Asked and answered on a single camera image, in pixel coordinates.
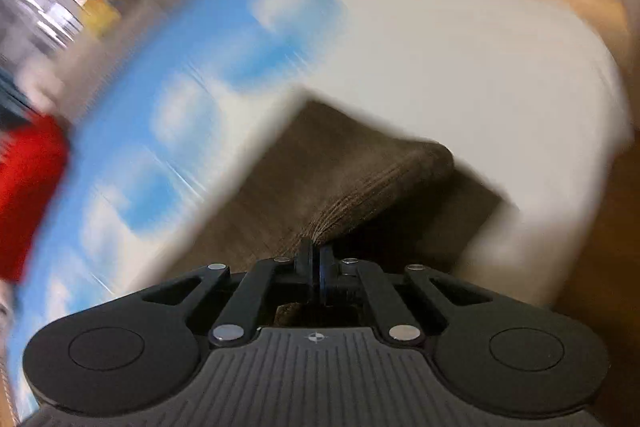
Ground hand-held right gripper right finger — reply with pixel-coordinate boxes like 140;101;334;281
319;246;496;344

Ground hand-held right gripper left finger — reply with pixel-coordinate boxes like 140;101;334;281
142;237;317;349

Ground dark olive corduroy pants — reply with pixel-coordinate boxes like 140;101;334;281
165;99;507;329

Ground blue and white printed bedsheet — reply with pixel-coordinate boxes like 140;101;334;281
5;0;634;419

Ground red folded quilt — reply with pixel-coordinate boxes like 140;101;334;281
0;114;72;284

